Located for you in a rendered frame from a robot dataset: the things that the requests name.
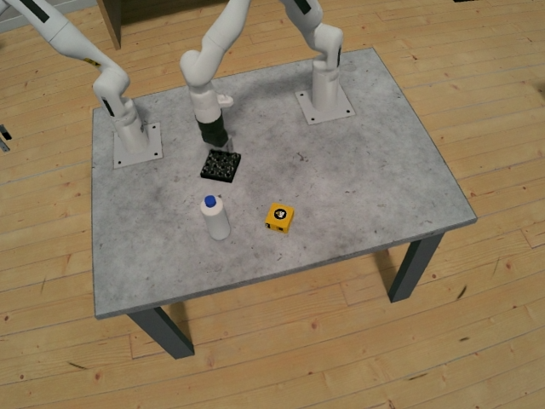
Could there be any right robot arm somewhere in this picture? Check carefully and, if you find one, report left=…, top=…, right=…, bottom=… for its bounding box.
left=0, top=0, right=149, bottom=154

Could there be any black knob panel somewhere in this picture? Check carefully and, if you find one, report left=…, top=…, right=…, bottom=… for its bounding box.
left=200, top=148, right=241, bottom=183

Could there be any white bottle with blue cap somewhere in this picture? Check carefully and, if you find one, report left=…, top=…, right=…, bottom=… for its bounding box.
left=200, top=195, right=231, bottom=240

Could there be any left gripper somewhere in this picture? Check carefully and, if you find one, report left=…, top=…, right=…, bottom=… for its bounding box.
left=193, top=92, right=234, bottom=153

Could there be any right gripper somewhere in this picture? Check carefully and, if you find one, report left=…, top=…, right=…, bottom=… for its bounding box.
left=0, top=124, right=12, bottom=153

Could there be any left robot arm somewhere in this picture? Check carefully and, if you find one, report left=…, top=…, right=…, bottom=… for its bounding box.
left=180, top=0, right=343, bottom=112

